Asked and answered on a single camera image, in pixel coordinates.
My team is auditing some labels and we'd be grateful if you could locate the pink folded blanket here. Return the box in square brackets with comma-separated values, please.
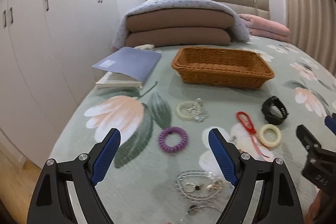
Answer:
[238, 13, 291, 43]

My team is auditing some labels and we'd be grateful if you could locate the cream spiral hair tie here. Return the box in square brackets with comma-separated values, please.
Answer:
[258, 124, 282, 148]

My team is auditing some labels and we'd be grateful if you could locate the beige curtain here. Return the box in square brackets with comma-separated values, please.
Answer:
[278, 0, 336, 67]

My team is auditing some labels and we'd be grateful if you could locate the grey quilted cover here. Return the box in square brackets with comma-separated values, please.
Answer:
[113, 0, 250, 50]

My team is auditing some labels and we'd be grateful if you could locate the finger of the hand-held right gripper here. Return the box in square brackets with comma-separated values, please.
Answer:
[296, 125, 336, 194]
[324, 112, 336, 136]

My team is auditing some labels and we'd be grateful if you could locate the white paperback book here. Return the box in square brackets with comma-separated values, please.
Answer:
[95, 71, 143, 88]

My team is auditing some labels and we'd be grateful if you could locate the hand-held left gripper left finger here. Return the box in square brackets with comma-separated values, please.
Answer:
[26, 128, 122, 224]

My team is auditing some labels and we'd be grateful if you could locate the thin silver pendant necklace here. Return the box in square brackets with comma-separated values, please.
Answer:
[180, 204, 223, 224]

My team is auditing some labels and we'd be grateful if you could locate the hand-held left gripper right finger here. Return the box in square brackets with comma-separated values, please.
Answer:
[208, 128, 305, 224]

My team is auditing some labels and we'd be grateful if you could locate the clear crystal bead bracelet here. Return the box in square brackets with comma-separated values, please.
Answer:
[175, 170, 226, 201]

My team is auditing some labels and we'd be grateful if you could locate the red cord bracelet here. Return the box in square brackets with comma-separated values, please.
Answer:
[236, 111, 271, 159]

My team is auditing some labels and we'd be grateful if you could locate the black wrist watch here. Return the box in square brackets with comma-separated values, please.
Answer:
[261, 95, 290, 126]

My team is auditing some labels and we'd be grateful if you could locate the pale translucent spiral hair tie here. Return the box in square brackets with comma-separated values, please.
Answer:
[176, 101, 196, 121]

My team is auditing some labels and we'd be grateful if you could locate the silver charm bracelet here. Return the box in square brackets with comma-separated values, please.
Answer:
[185, 98, 210, 123]

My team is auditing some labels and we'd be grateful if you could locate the ring with dark stone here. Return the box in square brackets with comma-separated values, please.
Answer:
[184, 182, 202, 193]

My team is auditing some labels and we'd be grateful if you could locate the brown pillow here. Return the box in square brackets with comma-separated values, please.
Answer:
[126, 7, 235, 33]
[125, 27, 233, 47]

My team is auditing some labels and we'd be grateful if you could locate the brown wicker basket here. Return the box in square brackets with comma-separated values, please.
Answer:
[171, 47, 275, 90]

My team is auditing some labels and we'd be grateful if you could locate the white wardrobe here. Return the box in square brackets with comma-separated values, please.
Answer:
[0, 0, 120, 169]

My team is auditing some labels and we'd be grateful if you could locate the purple spiral hair tie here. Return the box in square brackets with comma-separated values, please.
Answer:
[158, 126, 189, 153]

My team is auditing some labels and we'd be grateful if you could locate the person's right hand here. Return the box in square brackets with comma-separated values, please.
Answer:
[307, 191, 332, 224]

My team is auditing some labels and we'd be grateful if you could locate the blue document folder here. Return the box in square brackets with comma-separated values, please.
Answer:
[92, 47, 162, 84]

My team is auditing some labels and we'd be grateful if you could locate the gold earring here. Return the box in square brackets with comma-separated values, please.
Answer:
[206, 179, 223, 191]

